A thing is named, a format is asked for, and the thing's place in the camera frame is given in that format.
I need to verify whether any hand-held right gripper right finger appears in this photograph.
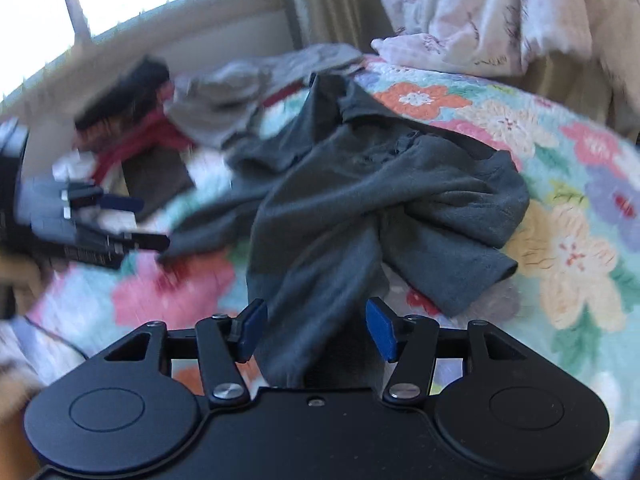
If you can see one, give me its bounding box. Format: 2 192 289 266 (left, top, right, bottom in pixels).
365 297 529 405

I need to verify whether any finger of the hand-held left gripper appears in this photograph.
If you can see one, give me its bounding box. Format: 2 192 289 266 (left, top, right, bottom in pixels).
64 229 172 270
60 182 146 215

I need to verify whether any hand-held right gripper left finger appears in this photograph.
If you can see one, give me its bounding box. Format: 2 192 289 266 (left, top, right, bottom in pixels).
102 298 269 409

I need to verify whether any dark grey shirt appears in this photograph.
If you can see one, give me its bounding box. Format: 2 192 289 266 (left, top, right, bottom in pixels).
160 72 532 392

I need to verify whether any brown garment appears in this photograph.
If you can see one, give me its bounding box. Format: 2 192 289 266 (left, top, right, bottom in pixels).
122 145 199 224

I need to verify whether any small white cloth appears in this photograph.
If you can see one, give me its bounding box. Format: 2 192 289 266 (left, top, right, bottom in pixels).
50 152 97 182

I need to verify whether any black garment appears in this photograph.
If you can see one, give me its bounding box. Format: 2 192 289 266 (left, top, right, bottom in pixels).
74 54 174 134

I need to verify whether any light grey garment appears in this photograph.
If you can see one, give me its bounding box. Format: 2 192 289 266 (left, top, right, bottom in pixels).
164 42 367 149

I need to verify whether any floral quilt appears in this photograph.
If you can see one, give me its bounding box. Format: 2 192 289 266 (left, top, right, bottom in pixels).
25 55 640 480

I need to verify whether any beige curtain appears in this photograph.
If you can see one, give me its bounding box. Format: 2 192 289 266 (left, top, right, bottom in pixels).
280 0 397 57

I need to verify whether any white floral comforter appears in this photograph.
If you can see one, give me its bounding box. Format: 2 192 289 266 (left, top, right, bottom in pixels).
370 0 640 82

